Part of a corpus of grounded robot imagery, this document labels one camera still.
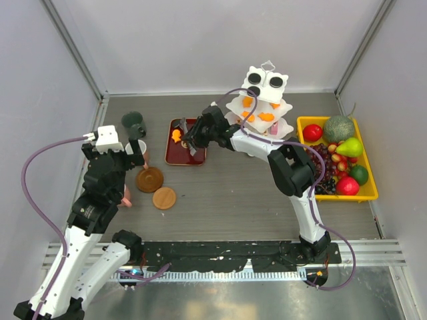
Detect green pear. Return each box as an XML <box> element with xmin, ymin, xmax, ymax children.
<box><xmin>336</xmin><ymin>137</ymin><xmax>364</xmax><ymax>157</ymax></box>

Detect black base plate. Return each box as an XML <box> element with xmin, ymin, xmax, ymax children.
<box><xmin>141</xmin><ymin>241</ymin><xmax>342</xmax><ymax>273</ymax></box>

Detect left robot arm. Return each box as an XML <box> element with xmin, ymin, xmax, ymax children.
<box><xmin>13</xmin><ymin>138</ymin><xmax>143</xmax><ymax>319</ymax></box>

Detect dark brown wooden saucer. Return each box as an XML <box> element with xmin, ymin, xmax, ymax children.
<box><xmin>135</xmin><ymin>167</ymin><xmax>164</xmax><ymax>193</ymax></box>

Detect pink mug near arm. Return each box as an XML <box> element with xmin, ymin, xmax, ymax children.
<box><xmin>120</xmin><ymin>185</ymin><xmax>132</xmax><ymax>207</ymax></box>

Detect orange fish cookies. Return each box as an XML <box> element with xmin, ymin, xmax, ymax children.
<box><xmin>170</xmin><ymin>96</ymin><xmax>282</xmax><ymax>143</ymax></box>

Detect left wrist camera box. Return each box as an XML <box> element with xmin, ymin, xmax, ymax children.
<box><xmin>83</xmin><ymin>125</ymin><xmax>124</xmax><ymax>154</ymax></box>

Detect red cherries cluster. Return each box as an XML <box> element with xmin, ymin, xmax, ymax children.
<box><xmin>328</xmin><ymin>143</ymin><xmax>358</xmax><ymax>177</ymax></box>

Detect red pomegranate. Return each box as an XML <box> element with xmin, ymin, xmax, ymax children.
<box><xmin>336</xmin><ymin>176</ymin><xmax>360</xmax><ymax>196</ymax></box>

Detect red dessert tray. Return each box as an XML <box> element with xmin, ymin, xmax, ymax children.
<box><xmin>165</xmin><ymin>118</ymin><xmax>207</xmax><ymax>166</ymax></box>

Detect light wooden coaster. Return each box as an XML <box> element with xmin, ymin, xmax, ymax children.
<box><xmin>153</xmin><ymin>187</ymin><xmax>177</xmax><ymax>210</ymax></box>

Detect black round cookies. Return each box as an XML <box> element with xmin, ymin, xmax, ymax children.
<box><xmin>248</xmin><ymin>73</ymin><xmax>284</xmax><ymax>97</ymax></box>

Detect white three-tier stand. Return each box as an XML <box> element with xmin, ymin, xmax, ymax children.
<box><xmin>233</xmin><ymin>60</ymin><xmax>294</xmax><ymax>141</ymax></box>

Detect red apple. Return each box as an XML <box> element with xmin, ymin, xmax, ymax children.
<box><xmin>302</xmin><ymin>124</ymin><xmax>323</xmax><ymax>142</ymax></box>

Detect green melon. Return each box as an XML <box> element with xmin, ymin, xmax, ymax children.
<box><xmin>323</xmin><ymin>103</ymin><xmax>356</xmax><ymax>143</ymax></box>

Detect green lime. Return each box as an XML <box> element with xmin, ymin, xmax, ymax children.
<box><xmin>349</xmin><ymin>165</ymin><xmax>369</xmax><ymax>186</ymax></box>

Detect dark grapes bunch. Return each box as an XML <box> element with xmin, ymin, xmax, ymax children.
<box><xmin>315</xmin><ymin>178</ymin><xmax>337</xmax><ymax>195</ymax></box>

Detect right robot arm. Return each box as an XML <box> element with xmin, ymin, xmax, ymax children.
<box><xmin>182</xmin><ymin>105</ymin><xmax>331</xmax><ymax>263</ymax></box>

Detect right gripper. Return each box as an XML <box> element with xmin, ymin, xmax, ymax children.
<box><xmin>182</xmin><ymin>116</ymin><xmax>218</xmax><ymax>149</ymax></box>

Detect pink mug white inside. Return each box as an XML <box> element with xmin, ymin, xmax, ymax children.
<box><xmin>125</xmin><ymin>139</ymin><xmax>149</xmax><ymax>169</ymax></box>

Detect metal serving tongs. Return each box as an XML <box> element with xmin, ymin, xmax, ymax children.
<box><xmin>172</xmin><ymin>117</ymin><xmax>197</xmax><ymax>157</ymax></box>

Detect pink cake slice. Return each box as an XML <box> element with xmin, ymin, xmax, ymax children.
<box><xmin>270</xmin><ymin>122</ymin><xmax>278</xmax><ymax>135</ymax></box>

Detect dark green mug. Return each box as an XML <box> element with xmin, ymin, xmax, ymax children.
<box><xmin>121</xmin><ymin>111</ymin><xmax>147</xmax><ymax>139</ymax></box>

